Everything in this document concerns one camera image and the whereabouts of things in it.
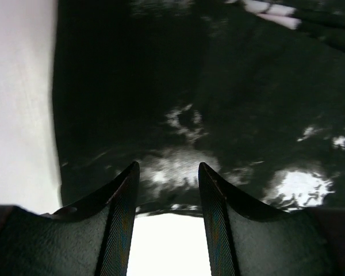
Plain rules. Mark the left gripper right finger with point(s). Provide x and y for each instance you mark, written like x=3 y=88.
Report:
x=248 y=237

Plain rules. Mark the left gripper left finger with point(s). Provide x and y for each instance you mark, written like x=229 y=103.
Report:
x=89 y=237

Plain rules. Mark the black white tie-dye trousers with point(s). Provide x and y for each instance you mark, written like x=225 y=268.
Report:
x=255 y=89

